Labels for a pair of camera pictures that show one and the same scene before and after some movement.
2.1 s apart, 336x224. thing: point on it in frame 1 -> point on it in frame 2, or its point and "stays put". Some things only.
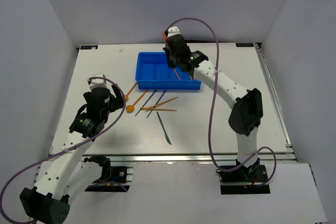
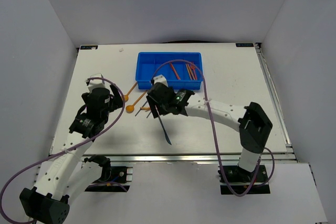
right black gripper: [170, 64] -> [152, 102]
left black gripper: [118, 102] stays put
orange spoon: [130, 108] stays put
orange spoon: [126, 96] stays put
